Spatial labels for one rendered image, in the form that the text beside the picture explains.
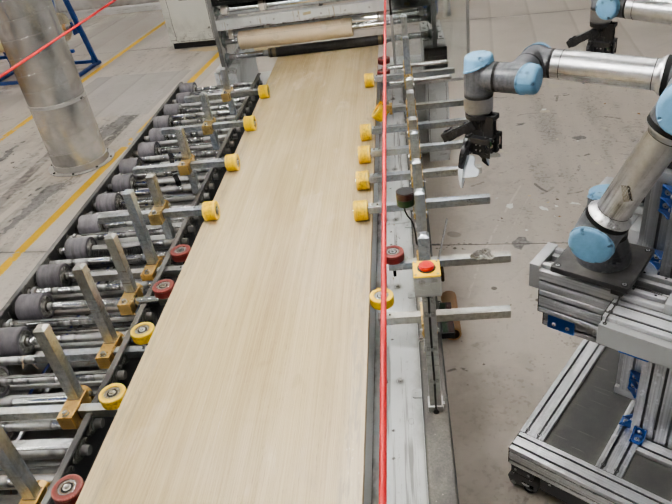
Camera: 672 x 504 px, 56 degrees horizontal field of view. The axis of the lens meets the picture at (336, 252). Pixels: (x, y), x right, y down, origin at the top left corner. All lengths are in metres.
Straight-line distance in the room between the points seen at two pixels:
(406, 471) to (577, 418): 0.92
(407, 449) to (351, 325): 0.41
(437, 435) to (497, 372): 1.20
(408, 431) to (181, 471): 0.71
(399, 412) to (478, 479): 0.70
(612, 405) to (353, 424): 1.30
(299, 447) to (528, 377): 1.61
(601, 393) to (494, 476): 0.53
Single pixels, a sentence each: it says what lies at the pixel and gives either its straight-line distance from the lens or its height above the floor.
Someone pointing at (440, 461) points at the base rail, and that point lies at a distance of 1.87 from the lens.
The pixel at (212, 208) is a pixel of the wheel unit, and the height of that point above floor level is 0.97.
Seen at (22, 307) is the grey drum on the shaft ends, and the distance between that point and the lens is 2.71.
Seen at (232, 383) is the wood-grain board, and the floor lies 0.90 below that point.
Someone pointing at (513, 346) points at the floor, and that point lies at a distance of 3.22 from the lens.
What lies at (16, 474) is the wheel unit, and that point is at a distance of 1.90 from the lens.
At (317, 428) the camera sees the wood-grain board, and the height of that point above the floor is 0.90.
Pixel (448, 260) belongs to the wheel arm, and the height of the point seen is 0.86.
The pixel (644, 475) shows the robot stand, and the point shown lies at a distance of 2.54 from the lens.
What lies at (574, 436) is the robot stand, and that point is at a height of 0.21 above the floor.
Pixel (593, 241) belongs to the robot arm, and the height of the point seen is 1.23.
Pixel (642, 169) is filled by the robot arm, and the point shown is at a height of 1.43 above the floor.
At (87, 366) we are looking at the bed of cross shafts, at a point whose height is 0.60.
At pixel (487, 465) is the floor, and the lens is 2.74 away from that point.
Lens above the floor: 2.19
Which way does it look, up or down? 34 degrees down
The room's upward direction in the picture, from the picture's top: 9 degrees counter-clockwise
